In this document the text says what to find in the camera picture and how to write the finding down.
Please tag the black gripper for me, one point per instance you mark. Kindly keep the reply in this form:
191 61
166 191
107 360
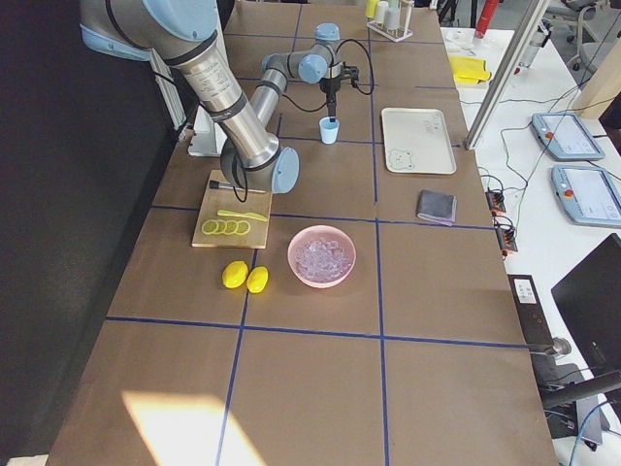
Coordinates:
330 87

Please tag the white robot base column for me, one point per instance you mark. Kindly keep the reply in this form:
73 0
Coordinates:
208 138

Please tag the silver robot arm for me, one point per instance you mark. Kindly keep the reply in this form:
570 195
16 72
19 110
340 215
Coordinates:
184 34

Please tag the light blue plastic cup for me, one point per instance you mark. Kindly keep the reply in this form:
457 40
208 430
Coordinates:
329 129

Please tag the yellow cup on rack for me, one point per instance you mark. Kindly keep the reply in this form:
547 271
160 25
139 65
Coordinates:
370 9

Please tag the grey cup on rack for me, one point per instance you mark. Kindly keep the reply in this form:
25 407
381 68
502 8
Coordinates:
381 10

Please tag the white cup on rack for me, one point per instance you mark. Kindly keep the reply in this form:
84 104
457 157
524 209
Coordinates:
392 19

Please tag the pile of clear ice cubes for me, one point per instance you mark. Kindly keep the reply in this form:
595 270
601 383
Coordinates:
321 260

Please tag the cream bear serving tray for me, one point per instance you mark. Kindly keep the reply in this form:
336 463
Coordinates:
416 141

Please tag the yellow cloth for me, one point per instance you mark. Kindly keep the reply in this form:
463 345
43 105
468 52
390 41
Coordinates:
469 70

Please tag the black metal stirring tube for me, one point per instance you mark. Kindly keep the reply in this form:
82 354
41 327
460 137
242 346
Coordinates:
214 184

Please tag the grey folded cloth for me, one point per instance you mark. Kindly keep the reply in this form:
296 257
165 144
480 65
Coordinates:
437 207

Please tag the pink bowl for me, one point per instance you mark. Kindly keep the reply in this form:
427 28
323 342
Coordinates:
314 232

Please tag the wooden cutting board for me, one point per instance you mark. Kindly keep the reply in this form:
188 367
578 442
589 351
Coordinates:
232 218

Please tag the lemon slices row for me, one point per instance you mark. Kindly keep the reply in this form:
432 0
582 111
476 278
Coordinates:
217 227

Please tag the yellow lemon right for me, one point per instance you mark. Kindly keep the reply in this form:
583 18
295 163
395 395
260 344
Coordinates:
257 279

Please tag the yellow lemon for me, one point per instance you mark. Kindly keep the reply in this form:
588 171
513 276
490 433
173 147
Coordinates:
234 274
257 279

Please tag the orange black adapter box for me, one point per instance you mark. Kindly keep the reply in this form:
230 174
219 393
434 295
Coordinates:
496 202

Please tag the yellow lemon left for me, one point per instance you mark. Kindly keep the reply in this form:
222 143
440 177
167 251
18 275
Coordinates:
234 274

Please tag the blue teach pendant far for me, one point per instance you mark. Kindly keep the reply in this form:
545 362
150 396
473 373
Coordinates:
565 137

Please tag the blue teach pendant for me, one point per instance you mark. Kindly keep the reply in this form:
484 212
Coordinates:
565 137
587 195

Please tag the blue teach pendant near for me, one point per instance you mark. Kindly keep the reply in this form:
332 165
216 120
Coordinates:
587 195

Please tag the black monitor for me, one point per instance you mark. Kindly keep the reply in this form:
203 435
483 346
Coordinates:
588 300

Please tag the white wire cup rack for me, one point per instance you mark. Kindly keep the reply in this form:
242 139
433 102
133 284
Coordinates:
404 31

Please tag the aluminium frame post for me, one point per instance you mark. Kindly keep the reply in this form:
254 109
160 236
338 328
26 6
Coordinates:
517 45

